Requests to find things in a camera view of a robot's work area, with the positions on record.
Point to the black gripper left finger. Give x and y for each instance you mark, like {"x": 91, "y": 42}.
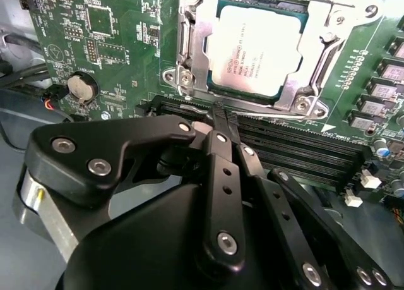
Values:
{"x": 79, "y": 163}

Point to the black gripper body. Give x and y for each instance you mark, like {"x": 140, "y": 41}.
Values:
{"x": 151, "y": 249}

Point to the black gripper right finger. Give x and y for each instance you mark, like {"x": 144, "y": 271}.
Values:
{"x": 296, "y": 239}

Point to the metal locking lever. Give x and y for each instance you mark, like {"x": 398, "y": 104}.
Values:
{"x": 193, "y": 108}

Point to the silver CPU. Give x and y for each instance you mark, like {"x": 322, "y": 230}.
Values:
{"x": 252, "y": 50}

